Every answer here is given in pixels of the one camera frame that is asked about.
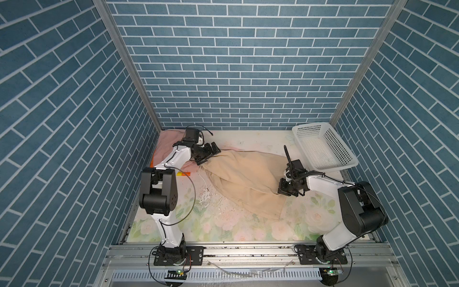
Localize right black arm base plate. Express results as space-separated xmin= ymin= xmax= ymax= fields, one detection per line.
xmin=294 ymin=244 xmax=348 ymax=265

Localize beige shorts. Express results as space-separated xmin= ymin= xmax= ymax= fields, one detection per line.
xmin=202 ymin=150 xmax=288 ymax=220

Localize green circuit board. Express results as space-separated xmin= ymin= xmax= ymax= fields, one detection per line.
xmin=319 ymin=268 xmax=340 ymax=281
xmin=164 ymin=270 xmax=188 ymax=282

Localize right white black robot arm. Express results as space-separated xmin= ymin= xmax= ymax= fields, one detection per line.
xmin=278 ymin=160 xmax=388 ymax=264

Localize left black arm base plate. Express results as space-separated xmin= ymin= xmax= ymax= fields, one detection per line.
xmin=153 ymin=246 xmax=204 ymax=266

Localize right green circuit board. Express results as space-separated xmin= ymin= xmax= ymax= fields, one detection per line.
xmin=319 ymin=268 xmax=340 ymax=281

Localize left green circuit board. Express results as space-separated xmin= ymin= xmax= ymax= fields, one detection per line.
xmin=164 ymin=270 xmax=188 ymax=282

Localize white plastic laundry basket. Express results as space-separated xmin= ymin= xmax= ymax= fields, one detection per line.
xmin=292 ymin=123 xmax=359 ymax=172

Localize rainbow striped shorts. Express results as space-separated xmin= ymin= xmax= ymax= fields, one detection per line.
xmin=149 ymin=162 xmax=191 ymax=177

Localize pink shorts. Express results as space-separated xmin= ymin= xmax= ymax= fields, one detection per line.
xmin=149 ymin=129 xmax=199 ymax=173

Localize aluminium mounting rail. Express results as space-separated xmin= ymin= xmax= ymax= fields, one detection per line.
xmin=95 ymin=241 xmax=409 ymax=287

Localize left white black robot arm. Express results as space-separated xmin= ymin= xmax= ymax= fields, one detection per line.
xmin=139 ymin=126 xmax=221 ymax=266

